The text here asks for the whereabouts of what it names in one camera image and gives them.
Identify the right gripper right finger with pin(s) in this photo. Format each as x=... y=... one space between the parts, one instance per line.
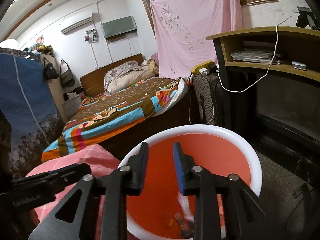
x=244 y=216

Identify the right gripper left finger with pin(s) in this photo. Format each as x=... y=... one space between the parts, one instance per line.
x=96 y=207

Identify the trash pieces in bin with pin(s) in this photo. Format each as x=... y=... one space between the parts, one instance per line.
x=180 y=214

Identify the pink plaid table cloth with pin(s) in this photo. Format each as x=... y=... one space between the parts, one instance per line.
x=91 y=199

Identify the orange bin with white rim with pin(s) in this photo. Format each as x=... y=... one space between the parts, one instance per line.
x=212 y=148

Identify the colourful patchwork bed blanket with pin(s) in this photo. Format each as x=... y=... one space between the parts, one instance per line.
x=106 y=116

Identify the white bedside drawer cabinet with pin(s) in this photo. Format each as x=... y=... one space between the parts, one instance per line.
x=72 y=105

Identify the blue patterned bunk curtain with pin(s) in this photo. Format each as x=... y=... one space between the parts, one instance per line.
x=29 y=108

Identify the wooden bed headboard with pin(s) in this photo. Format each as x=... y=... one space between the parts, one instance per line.
x=93 y=82

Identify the cream pillow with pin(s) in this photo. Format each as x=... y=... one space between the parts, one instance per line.
x=127 y=79

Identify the floral pillow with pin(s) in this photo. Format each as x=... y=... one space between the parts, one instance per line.
x=119 y=71

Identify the grey white hanging bag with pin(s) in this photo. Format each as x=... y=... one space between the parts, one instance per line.
x=66 y=76

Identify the patterned black suitcase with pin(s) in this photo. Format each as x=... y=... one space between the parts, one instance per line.
x=212 y=99

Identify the black hanging handbag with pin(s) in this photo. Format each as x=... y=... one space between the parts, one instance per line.
x=49 y=70

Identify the yellow power strip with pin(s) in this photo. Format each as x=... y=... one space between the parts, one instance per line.
x=205 y=68

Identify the wooden desk shelf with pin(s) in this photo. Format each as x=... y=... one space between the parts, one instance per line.
x=270 y=73

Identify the small white box on shelf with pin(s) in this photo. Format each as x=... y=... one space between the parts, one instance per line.
x=299 y=65

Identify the stack of papers on shelf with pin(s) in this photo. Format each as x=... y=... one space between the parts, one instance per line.
x=256 y=56

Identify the pink hanging sheet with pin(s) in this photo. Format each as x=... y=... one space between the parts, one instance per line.
x=182 y=26

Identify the wall socket cluster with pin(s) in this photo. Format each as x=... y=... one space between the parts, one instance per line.
x=91 y=36

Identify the green wall panel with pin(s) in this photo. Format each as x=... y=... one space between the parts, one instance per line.
x=119 y=26

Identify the white wall air conditioner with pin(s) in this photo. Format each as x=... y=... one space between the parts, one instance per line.
x=76 y=21

